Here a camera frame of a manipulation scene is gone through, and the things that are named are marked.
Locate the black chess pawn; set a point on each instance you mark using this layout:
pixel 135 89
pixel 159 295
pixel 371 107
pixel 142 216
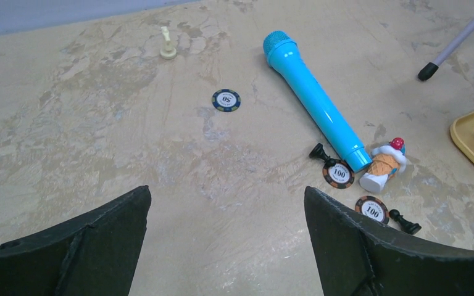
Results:
pixel 405 225
pixel 319 153

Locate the black chess pawn lower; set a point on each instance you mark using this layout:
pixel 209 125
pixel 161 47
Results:
pixel 405 225

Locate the black chess pawn upper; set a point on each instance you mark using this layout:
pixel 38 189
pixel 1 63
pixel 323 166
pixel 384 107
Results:
pixel 319 153

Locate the cream chess piece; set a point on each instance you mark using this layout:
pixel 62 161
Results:
pixel 168 50

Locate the yellow plastic tray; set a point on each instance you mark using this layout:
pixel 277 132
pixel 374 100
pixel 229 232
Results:
pixel 472 143

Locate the orange 100 poker chip upper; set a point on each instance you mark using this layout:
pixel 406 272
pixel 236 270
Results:
pixel 339 176

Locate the blue toy microphone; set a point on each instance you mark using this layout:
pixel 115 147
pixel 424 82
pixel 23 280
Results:
pixel 282 54

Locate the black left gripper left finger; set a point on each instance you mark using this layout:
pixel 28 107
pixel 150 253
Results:
pixel 95 253

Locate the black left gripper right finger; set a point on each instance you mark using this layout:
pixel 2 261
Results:
pixel 356 255

